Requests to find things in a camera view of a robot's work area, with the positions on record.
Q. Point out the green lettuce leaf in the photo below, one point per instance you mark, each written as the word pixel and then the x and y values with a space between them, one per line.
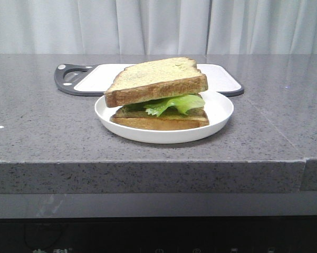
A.
pixel 182 104

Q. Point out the toasted bread slice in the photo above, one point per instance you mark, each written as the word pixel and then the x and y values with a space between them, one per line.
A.
pixel 156 80
pixel 171 119

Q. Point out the white round plate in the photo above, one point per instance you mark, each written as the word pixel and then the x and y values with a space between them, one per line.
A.
pixel 218 108

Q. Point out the white cutting board grey rim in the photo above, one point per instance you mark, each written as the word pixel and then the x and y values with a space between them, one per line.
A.
pixel 94 80

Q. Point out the black appliance front panel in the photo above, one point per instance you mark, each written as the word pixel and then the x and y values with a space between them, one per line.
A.
pixel 161 234

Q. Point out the white curtain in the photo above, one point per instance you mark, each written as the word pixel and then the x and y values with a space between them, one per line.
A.
pixel 158 27

